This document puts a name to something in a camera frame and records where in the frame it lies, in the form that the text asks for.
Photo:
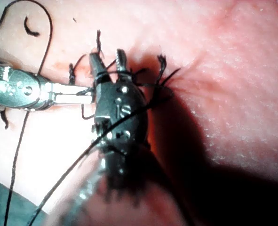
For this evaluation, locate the left arm needle driver jaw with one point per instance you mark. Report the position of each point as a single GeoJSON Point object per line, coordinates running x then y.
{"type": "Point", "coordinates": [70, 89]}
{"type": "Point", "coordinates": [73, 98]}

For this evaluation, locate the left arm needle driver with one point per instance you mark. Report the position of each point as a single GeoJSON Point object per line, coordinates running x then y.
{"type": "Point", "coordinates": [16, 89]}

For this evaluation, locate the right arm needle driver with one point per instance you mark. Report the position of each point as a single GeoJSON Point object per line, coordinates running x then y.
{"type": "Point", "coordinates": [122, 108]}

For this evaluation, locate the right arm needle driver jaw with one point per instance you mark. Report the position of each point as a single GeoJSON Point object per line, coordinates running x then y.
{"type": "Point", "coordinates": [122, 63]}
{"type": "Point", "coordinates": [99, 68]}

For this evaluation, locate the dark right arm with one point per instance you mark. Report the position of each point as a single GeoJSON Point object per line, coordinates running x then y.
{"type": "Point", "coordinates": [138, 212]}

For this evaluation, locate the black stitching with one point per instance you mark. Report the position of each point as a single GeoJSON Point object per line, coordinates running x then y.
{"type": "Point", "coordinates": [71, 73]}

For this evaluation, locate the short black thread piece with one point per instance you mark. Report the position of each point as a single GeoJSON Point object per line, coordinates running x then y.
{"type": "Point", "coordinates": [29, 31]}
{"type": "Point", "coordinates": [5, 120]}

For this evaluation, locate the tissue pad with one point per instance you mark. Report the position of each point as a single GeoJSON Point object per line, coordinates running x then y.
{"type": "Point", "coordinates": [223, 70]}

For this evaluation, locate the blue-green cloth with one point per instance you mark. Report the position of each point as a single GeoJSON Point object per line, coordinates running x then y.
{"type": "Point", "coordinates": [2, 207]}

